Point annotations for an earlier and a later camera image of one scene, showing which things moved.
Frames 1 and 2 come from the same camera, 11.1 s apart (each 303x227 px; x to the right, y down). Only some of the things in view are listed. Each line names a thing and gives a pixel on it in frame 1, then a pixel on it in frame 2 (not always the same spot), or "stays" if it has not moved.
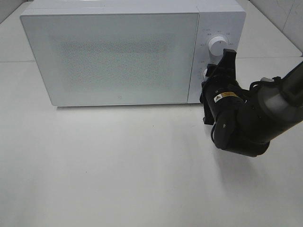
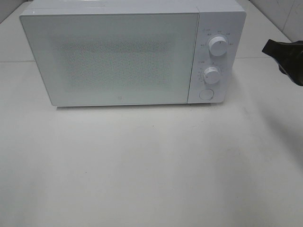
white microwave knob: x=217 y=44 stays
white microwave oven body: x=129 y=52 stays
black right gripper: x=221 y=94 → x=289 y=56
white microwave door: x=111 y=58 stays
